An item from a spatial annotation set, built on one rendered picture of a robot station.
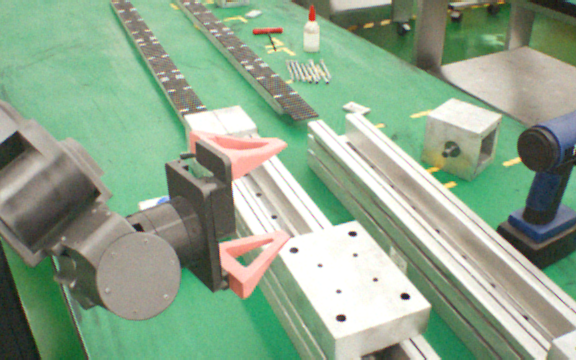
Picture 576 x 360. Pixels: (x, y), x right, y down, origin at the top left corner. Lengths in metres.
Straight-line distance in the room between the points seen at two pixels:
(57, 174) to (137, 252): 0.09
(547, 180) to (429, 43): 2.14
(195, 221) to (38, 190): 0.12
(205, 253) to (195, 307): 0.31
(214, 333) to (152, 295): 0.38
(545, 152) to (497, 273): 0.16
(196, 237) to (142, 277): 0.10
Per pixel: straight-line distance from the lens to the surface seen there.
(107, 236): 0.39
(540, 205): 0.87
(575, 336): 0.66
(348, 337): 0.61
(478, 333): 0.76
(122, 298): 0.40
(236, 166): 0.47
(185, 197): 0.50
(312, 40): 1.55
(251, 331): 0.78
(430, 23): 2.91
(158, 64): 1.44
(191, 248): 0.49
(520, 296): 0.79
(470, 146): 1.05
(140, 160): 1.13
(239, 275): 0.54
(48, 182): 0.46
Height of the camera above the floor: 1.35
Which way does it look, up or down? 33 degrees down
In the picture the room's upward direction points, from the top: straight up
